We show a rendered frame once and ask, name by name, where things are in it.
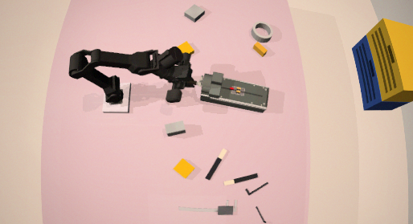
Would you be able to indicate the dark grey hollow cylinder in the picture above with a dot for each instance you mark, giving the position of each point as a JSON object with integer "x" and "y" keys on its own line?
{"x": 259, "y": 38}

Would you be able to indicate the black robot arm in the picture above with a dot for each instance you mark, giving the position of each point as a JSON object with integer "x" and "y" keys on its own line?
{"x": 137, "y": 63}

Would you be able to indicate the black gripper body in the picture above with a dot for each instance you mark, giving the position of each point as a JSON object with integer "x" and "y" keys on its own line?
{"x": 174, "y": 95}

